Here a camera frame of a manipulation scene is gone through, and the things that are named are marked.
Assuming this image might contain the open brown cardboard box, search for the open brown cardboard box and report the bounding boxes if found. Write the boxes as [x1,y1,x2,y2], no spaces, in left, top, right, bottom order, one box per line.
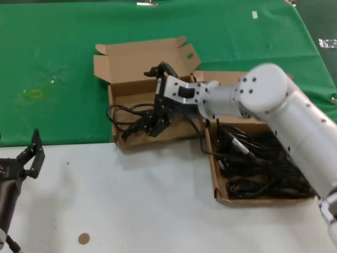
[191,70,318,209]
[93,36,207,150]

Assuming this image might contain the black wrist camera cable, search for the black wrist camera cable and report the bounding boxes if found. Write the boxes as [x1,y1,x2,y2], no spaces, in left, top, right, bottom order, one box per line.
[181,112,212,156]

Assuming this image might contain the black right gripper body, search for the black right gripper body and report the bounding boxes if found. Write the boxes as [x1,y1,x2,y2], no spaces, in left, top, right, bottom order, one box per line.
[154,76,201,122]

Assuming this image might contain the black power cable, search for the black power cable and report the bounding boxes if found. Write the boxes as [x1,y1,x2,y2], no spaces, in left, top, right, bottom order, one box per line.
[218,155,303,180]
[214,122,280,159]
[106,103,158,140]
[226,178,313,200]

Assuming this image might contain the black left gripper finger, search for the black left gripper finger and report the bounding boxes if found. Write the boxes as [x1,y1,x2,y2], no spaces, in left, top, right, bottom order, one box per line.
[16,128,45,166]
[24,152,46,179]

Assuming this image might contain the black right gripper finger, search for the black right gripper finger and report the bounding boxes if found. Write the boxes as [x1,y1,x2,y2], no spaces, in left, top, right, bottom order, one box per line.
[143,109,174,138]
[143,61,182,80]

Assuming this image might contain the green table cloth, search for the green table cloth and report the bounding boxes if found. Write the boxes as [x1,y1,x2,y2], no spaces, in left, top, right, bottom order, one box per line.
[0,0,337,148]

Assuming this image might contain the clear tape scraps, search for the clear tape scraps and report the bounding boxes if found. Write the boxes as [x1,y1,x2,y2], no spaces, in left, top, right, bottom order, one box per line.
[39,67,68,85]

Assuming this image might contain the round brown paper disc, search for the round brown paper disc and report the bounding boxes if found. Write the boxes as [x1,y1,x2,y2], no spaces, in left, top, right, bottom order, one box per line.
[78,232,91,246]

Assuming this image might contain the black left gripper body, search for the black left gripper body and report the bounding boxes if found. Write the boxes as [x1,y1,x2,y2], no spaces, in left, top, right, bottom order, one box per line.
[0,157,26,186]

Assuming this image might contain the crumpled silver foil piece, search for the crumpled silver foil piece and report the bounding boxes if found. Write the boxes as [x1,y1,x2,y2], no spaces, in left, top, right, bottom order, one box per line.
[318,38,337,50]

